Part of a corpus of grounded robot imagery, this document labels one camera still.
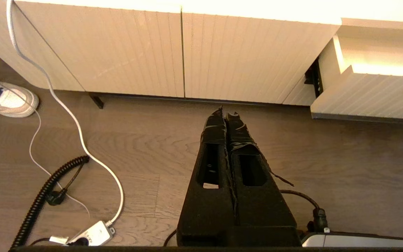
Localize white sneaker dark laces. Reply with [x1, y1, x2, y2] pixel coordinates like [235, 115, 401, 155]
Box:
[0, 76, 40, 118]

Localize thick white power cable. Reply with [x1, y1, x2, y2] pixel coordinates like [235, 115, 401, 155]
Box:
[6, 0, 125, 228]

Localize black coiled cable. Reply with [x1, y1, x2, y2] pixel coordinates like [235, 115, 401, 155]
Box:
[11, 156, 90, 249]

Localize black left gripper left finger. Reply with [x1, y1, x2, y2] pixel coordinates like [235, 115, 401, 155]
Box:
[177, 107, 238, 246]

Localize white ribbed cabinet door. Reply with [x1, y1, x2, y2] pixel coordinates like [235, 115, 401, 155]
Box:
[182, 12, 342, 104]
[14, 1, 185, 98]

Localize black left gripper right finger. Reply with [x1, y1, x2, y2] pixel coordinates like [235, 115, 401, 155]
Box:
[227, 112, 302, 246]

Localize white ribbed drawer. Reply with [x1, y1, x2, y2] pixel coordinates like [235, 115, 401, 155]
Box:
[305, 26, 403, 123]

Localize white low cabinet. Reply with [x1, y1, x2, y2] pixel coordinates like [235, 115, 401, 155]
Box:
[0, 0, 403, 105]

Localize white power strip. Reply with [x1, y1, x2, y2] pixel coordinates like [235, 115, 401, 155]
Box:
[67, 220, 116, 246]

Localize thin white charging cable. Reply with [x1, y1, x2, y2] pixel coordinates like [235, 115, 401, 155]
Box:
[0, 58, 92, 216]

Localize white robot base panel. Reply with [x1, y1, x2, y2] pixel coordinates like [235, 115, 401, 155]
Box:
[301, 231, 403, 247]

